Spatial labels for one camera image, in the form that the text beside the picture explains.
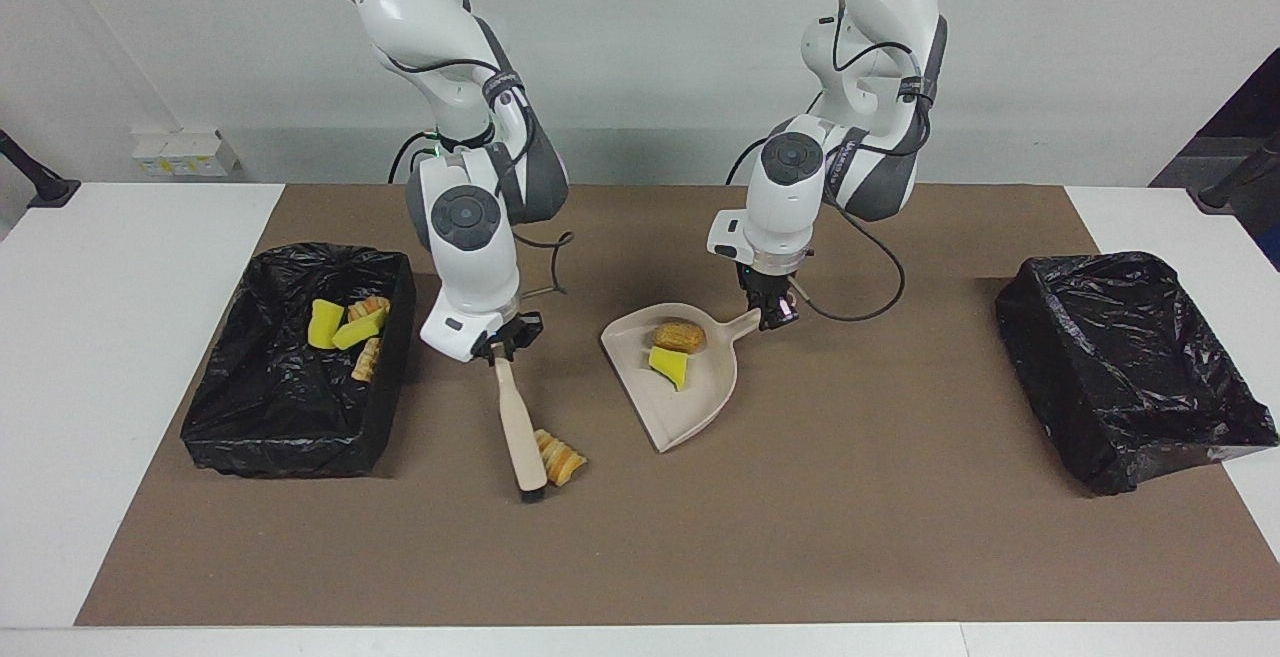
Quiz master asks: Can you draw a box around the black bag-lined bin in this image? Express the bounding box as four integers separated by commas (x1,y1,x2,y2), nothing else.
180,243,418,480
994,252,1280,497

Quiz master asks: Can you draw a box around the green yellow sponge wedge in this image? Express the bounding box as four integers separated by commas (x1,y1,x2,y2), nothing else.
648,345,693,393

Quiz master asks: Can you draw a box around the black right base cable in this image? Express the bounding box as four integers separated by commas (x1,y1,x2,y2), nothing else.
388,131,441,185

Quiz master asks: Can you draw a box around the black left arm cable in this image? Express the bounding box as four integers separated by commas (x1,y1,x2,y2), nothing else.
788,37,936,324

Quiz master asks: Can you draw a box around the beige plastic dustpan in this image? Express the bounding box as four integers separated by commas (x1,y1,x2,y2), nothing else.
600,303,763,454

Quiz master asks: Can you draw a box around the brown table mat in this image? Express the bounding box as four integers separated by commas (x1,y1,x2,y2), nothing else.
75,184,1280,628

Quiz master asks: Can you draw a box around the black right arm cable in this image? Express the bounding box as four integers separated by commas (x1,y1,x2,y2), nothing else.
385,52,577,300

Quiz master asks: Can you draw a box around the beige hand brush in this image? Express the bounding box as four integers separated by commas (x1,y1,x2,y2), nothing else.
494,355,550,504

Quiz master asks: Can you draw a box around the black angled stand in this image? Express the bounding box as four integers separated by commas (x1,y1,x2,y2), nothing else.
1187,132,1280,215
0,127,82,209

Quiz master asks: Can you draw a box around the black left base cable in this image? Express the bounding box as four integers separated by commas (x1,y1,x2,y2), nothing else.
726,135,773,185

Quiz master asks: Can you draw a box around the green topped yellow sponge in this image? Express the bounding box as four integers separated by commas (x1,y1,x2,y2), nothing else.
308,299,346,350

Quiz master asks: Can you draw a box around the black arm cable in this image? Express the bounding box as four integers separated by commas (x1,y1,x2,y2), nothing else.
385,52,577,300
788,37,936,324

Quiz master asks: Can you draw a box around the black base cable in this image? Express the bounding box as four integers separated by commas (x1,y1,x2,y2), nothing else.
726,135,773,185
388,131,441,185

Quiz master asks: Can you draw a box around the yellow corn cob piece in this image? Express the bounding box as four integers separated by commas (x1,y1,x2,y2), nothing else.
652,322,708,356

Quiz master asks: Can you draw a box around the white power strip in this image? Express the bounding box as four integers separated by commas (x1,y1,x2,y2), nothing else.
131,129,239,178

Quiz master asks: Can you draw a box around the striped pastry piece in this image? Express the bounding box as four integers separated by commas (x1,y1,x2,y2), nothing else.
534,428,589,487

